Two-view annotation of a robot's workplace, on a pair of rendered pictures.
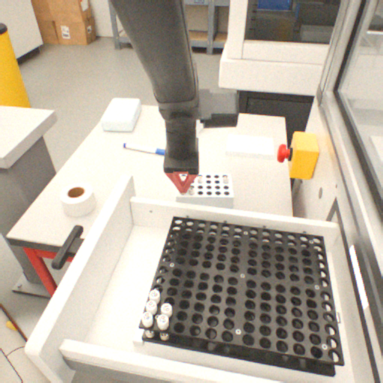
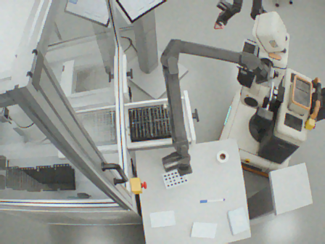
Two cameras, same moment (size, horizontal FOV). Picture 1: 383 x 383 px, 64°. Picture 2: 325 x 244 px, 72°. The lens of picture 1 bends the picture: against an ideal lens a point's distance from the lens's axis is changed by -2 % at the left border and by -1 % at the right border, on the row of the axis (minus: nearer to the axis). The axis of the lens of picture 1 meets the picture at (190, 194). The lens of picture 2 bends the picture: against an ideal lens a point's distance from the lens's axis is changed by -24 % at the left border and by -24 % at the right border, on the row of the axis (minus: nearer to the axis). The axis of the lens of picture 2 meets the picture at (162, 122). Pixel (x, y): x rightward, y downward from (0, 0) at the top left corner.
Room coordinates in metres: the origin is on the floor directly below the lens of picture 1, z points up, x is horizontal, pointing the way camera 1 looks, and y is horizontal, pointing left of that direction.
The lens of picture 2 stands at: (0.88, -0.16, 2.23)
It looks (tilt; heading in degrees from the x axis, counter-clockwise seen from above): 64 degrees down; 167
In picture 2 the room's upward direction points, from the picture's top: 4 degrees counter-clockwise
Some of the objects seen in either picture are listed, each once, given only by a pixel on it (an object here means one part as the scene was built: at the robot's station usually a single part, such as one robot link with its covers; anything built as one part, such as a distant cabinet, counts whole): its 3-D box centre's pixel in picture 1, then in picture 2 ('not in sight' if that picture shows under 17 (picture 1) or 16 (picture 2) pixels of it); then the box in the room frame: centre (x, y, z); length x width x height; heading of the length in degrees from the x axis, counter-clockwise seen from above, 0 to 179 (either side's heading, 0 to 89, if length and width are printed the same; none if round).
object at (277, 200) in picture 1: (179, 252); (190, 207); (0.66, 0.04, 0.38); 0.62 x 0.58 x 0.76; 169
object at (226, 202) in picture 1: (204, 190); (175, 179); (0.53, -0.03, 0.78); 0.12 x 0.08 x 0.04; 89
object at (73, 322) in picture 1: (99, 264); (188, 118); (0.26, 0.13, 0.87); 0.29 x 0.02 x 0.11; 169
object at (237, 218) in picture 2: (122, 114); (238, 221); (0.89, 0.22, 0.78); 0.15 x 0.10 x 0.04; 176
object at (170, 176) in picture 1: (182, 171); not in sight; (0.51, 0.02, 0.85); 0.07 x 0.07 x 0.09; 89
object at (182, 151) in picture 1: (181, 143); (183, 163); (0.50, 0.02, 0.92); 0.10 x 0.07 x 0.07; 179
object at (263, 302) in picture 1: (239, 289); (151, 123); (0.23, -0.07, 0.87); 0.22 x 0.18 x 0.06; 79
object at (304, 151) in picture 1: (301, 155); (137, 186); (0.53, -0.23, 0.88); 0.07 x 0.05 x 0.07; 169
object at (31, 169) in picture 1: (32, 212); (272, 199); (0.85, 0.62, 0.38); 0.30 x 0.30 x 0.76; 79
